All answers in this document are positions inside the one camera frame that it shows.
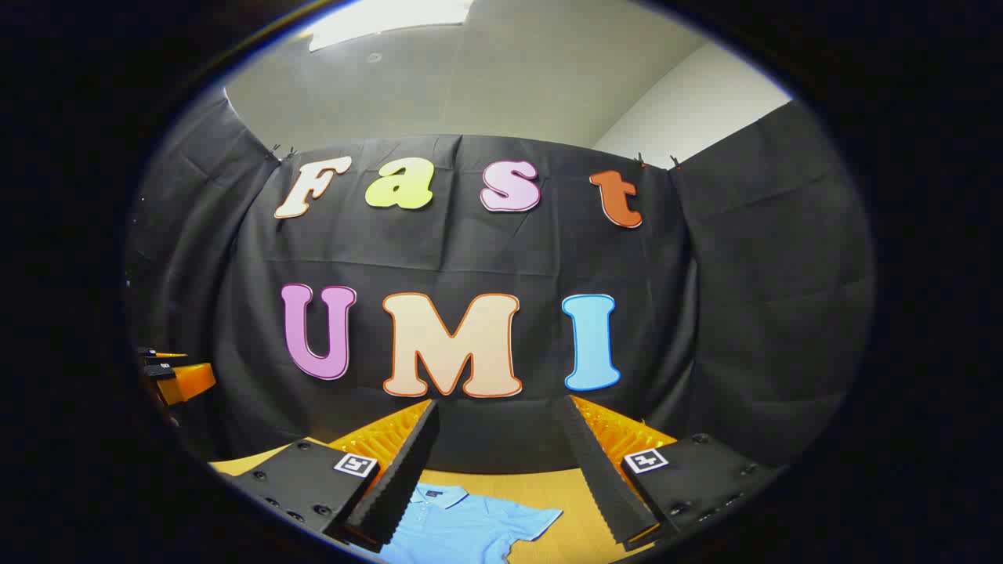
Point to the black backdrop cloth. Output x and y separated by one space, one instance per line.
439 243

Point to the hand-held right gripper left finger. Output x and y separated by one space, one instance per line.
400 486

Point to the light blue T-shirt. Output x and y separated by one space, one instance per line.
462 525

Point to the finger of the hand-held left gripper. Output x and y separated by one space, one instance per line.
184 382

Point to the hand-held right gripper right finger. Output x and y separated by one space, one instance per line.
599 478

